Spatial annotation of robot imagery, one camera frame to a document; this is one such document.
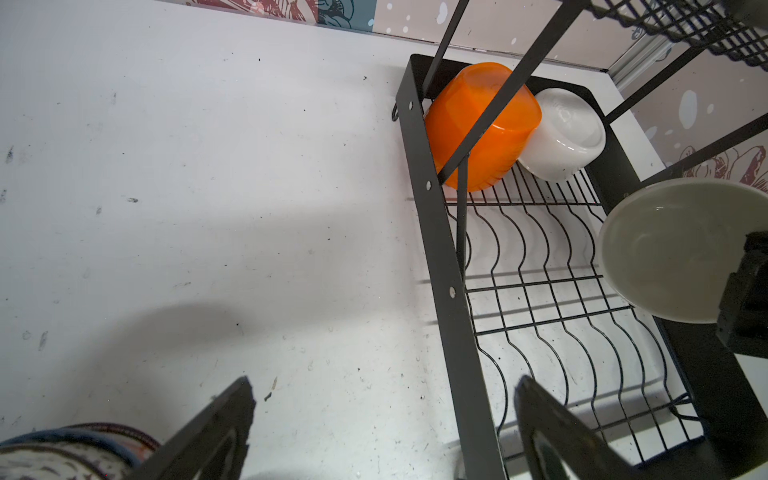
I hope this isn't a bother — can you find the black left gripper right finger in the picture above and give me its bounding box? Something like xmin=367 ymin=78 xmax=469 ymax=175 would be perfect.
xmin=514 ymin=376 xmax=642 ymax=479

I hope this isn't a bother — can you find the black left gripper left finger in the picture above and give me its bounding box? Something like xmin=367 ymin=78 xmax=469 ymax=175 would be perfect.
xmin=128 ymin=376 xmax=256 ymax=479

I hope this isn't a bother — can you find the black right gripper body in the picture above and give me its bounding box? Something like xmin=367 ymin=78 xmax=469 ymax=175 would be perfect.
xmin=716 ymin=231 xmax=768 ymax=359

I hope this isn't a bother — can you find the cream ceramic bowl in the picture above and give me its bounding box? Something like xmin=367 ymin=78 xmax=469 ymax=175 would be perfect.
xmin=596 ymin=178 xmax=767 ymax=324

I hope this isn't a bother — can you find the white plastic bowl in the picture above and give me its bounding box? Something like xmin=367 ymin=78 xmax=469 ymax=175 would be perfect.
xmin=518 ymin=88 xmax=607 ymax=182

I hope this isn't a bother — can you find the orange plastic bowl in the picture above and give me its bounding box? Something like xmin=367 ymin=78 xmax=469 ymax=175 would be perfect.
xmin=423 ymin=61 xmax=544 ymax=193

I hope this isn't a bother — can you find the patterned ceramic bowl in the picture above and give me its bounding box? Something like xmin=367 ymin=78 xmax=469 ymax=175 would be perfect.
xmin=1 ymin=422 xmax=161 ymax=479

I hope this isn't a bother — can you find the black wire dish rack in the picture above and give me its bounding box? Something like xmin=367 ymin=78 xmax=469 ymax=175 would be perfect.
xmin=392 ymin=2 xmax=767 ymax=479

